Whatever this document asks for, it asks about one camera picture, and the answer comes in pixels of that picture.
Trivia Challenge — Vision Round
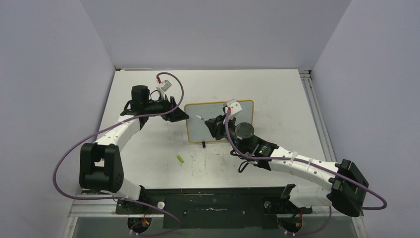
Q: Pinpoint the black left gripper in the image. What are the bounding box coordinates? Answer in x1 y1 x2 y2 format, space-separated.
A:
144 94 189 122

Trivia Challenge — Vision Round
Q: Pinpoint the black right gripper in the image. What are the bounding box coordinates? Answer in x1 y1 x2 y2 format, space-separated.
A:
206 114 248 155

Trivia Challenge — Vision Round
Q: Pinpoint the yellow framed whiteboard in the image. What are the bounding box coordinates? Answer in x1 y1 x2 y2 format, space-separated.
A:
184 100 254 144

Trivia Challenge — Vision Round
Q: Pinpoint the green marker cap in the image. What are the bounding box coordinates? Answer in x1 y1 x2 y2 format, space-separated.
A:
177 155 184 163

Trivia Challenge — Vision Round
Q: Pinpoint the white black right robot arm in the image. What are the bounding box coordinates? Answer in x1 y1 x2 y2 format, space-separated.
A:
204 115 369 217

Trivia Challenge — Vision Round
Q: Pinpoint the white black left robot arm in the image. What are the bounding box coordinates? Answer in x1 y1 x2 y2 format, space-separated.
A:
79 85 189 214

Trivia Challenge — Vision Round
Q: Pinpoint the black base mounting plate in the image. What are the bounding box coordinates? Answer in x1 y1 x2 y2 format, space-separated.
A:
115 184 313 229

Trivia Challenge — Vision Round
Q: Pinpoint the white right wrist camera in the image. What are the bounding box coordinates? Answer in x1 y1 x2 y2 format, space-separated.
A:
223 99 242 117

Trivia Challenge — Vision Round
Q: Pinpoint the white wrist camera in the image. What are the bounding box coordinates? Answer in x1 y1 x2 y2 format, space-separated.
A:
156 80 172 95
223 99 242 117

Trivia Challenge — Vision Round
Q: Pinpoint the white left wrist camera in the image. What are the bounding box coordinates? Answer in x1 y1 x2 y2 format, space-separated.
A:
156 80 172 95

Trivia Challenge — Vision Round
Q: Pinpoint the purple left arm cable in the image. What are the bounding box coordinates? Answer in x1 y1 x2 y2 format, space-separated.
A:
52 72 185 237

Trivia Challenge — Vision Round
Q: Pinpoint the aluminium rail frame right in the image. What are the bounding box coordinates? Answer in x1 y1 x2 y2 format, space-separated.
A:
299 70 338 179

